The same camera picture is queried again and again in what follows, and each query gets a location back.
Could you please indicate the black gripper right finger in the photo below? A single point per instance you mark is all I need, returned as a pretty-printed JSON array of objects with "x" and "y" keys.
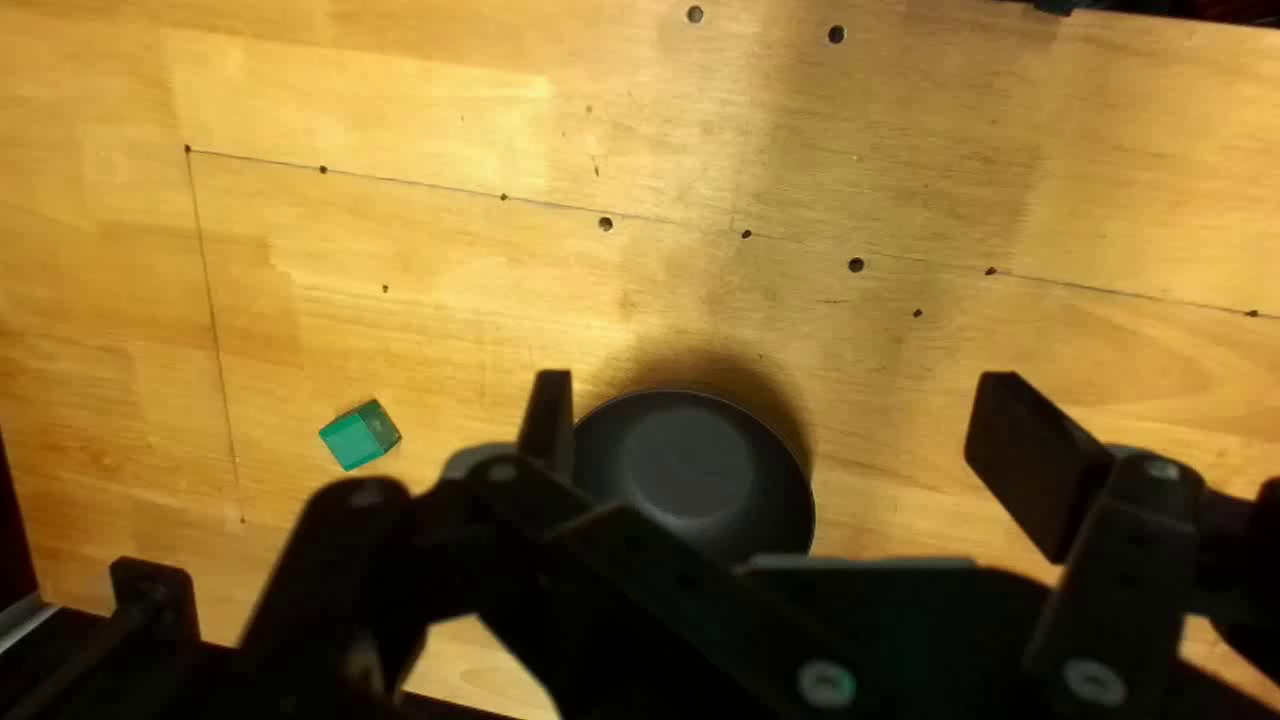
[{"x": 1143, "y": 546}]

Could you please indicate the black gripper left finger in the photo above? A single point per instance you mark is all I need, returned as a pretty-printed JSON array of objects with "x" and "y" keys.
[{"x": 600, "y": 607}]

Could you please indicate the green block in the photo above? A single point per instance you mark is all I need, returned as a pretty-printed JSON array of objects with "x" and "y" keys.
[{"x": 362, "y": 435}]

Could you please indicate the dark grey bowl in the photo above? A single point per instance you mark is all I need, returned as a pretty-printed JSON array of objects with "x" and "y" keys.
[{"x": 697, "y": 467}]

